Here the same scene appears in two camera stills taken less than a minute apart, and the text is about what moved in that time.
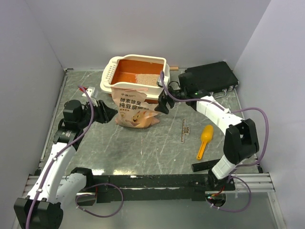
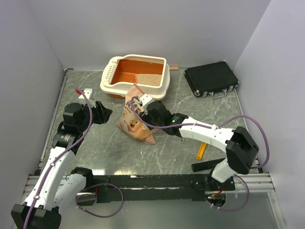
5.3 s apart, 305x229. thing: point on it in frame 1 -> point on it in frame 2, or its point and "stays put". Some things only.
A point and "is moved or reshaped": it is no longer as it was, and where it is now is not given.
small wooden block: (174, 68) stays put
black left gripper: (106, 113) stays put
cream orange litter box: (140, 71) stays put
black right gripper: (162, 101) -> (147, 116)
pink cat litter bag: (131, 109) is moved or reshaped
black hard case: (214, 77) stays put
